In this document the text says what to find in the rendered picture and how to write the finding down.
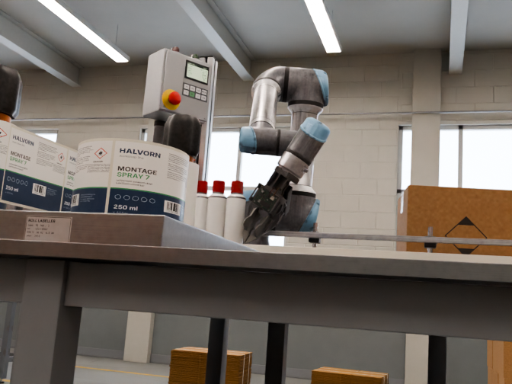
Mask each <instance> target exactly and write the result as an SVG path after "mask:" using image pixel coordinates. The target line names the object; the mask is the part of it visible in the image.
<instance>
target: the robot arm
mask: <svg viewBox="0 0 512 384"><path fill-rule="evenodd" d="M251 96H252V98H253V104H252V109H251V118H250V123H249V126H244V127H242V128H241V131H240V138H239V150H240V152H242V153H248V154H251V155H271V156H278V157H280V159H279V161H278V162H277V164H278V166H276V167H275V169H274V172H273V174H272V175H271V176H270V178H269V180H268V181H267V183H266V184H265V185H263V184H262V183H260V182H259V183H258V185H257V187H256V188H255V189H254V190H245V191H243V194H242V195H243V196H244V197H245V198H246V203H245V220H244V222H243V226H244V231H243V245H270V242H269V236H262V235H264V234H265V233H268V232H269V231H290V232H313V223H314V222H316V220H317V217H318V211H319V206H320V200H318V199H316V198H315V197H316V192H315V191H314V190H313V189H312V177H313V168H314V159H315V157H316V156H317V154H318V152H319V150H320V149H321V147H322V146H323V145H324V143H325V142H326V141H327V138H328V136H329V134H330V132H331V131H330V129H329V128H328V127H327V126H326V125H324V124H323V123H322V122H320V121H319V120H318V115H319V114H320V113H321V112H322V111H323V107H325V106H328V96H329V87H328V76H327V73H326V72H325V71H323V70H318V69H304V68H295V67H286V66H277V67H273V68H271V69H268V70H267V71H265V72H263V73H261V74H260V75H259V76H258V77H257V78H256V79H255V81H254V83H253V85H252V88H251ZM277 102H284V103H288V109H289V111H290V112H291V113H292V118H291V127H290V130H276V129H275V123H276V114H277ZM257 188H258V189H257ZM252 230H254V232H253V234H252V235H251V231H252Z"/></svg>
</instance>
